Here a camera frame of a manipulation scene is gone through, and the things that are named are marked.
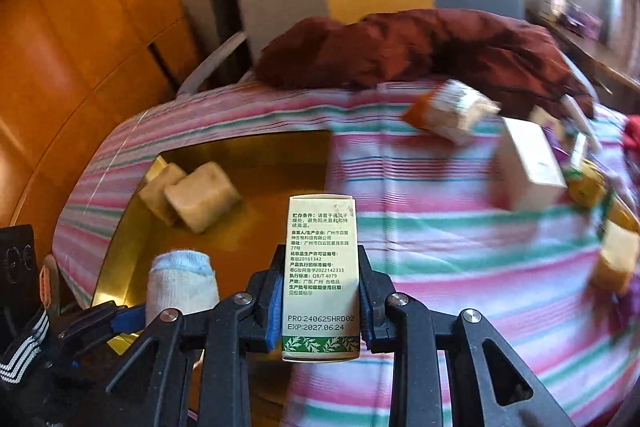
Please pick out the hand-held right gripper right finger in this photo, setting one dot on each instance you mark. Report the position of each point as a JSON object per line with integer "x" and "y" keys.
{"x": 367, "y": 307}

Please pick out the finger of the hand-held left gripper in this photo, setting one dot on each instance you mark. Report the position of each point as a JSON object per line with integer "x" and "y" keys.
{"x": 127, "y": 318}

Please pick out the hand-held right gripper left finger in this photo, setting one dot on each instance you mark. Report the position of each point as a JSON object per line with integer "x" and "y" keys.
{"x": 274, "y": 307}

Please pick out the white box with green print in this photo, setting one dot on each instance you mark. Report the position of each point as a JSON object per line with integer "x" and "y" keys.
{"x": 320, "y": 267}

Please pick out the white and blue sock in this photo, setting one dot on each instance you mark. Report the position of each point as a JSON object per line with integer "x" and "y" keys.
{"x": 182, "y": 282}

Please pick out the yellow round ball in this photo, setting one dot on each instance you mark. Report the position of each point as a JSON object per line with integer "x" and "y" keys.
{"x": 587, "y": 187}

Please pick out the purple snack packet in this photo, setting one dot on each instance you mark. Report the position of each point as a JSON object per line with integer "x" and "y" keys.
{"x": 632, "y": 307}

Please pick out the pink green striped blanket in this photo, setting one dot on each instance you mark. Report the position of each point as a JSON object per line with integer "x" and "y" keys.
{"x": 440, "y": 257}

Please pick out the black white-striped cloth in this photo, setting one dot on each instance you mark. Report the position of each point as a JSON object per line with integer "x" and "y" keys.
{"x": 22, "y": 352}

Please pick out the beige wrapped bread packet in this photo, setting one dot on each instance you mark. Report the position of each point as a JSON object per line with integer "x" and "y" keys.
{"x": 202, "y": 197}
{"x": 156, "y": 196}

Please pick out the small yellow packet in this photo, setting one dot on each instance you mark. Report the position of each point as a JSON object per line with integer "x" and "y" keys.
{"x": 156, "y": 167}

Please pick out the orange and white snack bag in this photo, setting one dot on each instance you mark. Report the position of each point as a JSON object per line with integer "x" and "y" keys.
{"x": 450, "y": 112}

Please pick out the plain white carton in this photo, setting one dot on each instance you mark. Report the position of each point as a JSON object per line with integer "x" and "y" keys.
{"x": 530, "y": 167}

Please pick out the wooden wardrobe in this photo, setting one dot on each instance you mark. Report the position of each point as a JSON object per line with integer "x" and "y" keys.
{"x": 75, "y": 32}

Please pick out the yellow sponge block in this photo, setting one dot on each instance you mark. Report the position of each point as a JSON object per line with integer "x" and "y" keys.
{"x": 615, "y": 257}

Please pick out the maroon quilt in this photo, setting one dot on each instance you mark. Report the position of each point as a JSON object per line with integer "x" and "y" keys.
{"x": 400, "y": 47}

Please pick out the green-edged snack packet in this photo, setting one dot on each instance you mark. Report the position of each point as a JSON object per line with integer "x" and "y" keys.
{"x": 578, "y": 151}

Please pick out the white tube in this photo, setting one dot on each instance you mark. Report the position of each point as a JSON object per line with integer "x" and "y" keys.
{"x": 580, "y": 119}

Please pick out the red cloth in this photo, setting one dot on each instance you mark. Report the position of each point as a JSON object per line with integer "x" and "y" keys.
{"x": 632, "y": 128}

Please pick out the wooden desk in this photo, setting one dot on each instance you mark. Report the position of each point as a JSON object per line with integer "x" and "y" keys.
{"x": 595, "y": 57}

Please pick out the purple box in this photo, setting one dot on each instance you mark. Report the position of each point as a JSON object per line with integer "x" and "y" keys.
{"x": 582, "y": 26}

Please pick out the white chair frame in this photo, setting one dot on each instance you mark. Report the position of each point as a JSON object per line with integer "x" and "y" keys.
{"x": 210, "y": 67}

